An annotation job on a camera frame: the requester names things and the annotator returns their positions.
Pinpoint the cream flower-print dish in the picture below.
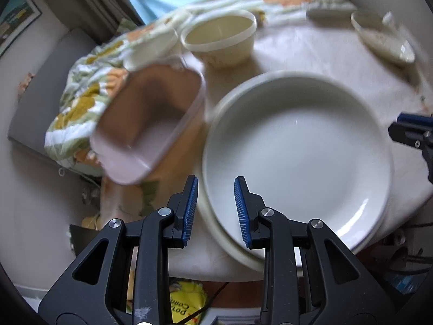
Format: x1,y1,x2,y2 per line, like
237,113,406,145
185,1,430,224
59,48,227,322
350,10,416,66

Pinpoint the cream plastic tub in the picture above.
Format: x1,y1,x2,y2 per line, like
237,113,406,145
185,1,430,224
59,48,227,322
180,9,258,70

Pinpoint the framed wall picture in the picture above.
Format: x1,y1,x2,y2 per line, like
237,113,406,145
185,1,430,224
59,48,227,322
0,0,43,56

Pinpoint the large cream plate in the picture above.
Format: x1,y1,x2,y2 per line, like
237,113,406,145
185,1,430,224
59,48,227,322
198,71,389,273

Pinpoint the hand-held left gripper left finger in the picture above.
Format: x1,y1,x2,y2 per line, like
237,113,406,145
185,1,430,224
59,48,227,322
38,175,199,325

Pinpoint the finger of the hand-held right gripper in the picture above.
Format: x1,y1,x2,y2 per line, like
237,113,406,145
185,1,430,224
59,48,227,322
388,112,433,184

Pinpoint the grey-brown curtain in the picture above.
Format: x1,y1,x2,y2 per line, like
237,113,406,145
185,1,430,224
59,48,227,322
59,0,146,46

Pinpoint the white damask tablecloth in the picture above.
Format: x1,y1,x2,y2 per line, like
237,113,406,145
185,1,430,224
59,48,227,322
100,17,433,283

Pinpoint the floral patterned blanket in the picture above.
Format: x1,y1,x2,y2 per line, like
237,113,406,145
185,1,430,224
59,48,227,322
45,0,357,177

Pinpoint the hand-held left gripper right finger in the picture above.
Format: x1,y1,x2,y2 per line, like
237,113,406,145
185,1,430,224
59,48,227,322
234,176,396,325

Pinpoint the yellow snack packet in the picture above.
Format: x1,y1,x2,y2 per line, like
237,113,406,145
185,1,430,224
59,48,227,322
127,279,208,325

